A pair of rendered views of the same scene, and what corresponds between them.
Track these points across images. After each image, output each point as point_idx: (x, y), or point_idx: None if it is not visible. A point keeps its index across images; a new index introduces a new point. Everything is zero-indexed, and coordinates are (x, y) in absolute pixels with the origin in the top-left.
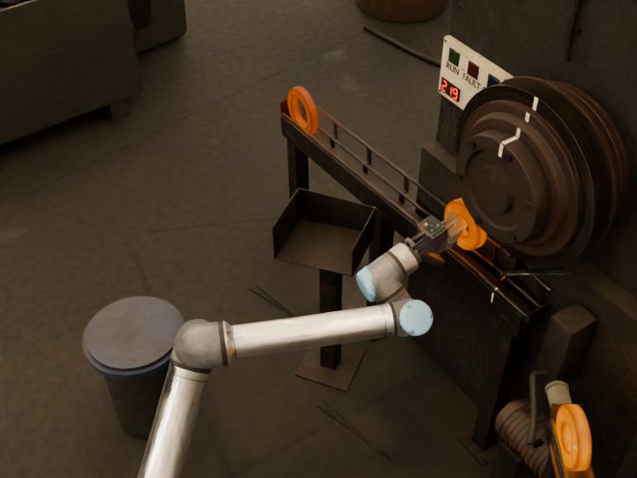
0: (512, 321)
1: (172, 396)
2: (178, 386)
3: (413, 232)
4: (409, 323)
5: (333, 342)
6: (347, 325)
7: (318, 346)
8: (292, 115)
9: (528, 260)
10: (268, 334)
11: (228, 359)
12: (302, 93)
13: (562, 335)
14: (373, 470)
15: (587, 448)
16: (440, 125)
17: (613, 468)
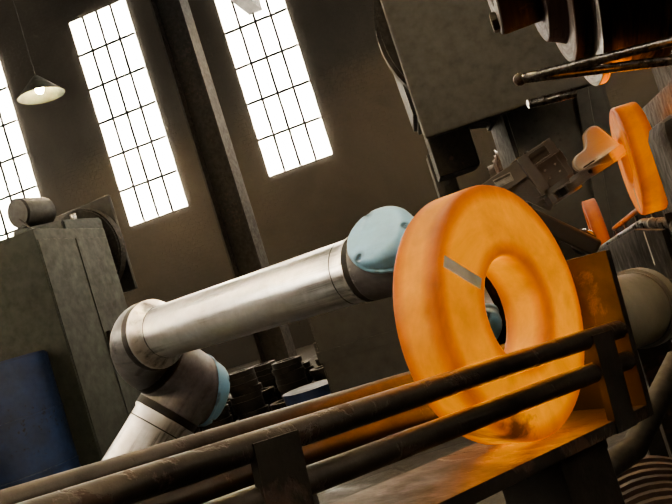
0: (669, 269)
1: (112, 442)
2: (123, 426)
3: (618, 259)
4: (357, 242)
5: (257, 307)
6: (276, 269)
7: (244, 321)
8: None
9: (602, 48)
10: (183, 299)
11: (128, 339)
12: (585, 201)
13: (662, 155)
14: None
15: (420, 250)
16: (653, 70)
17: None
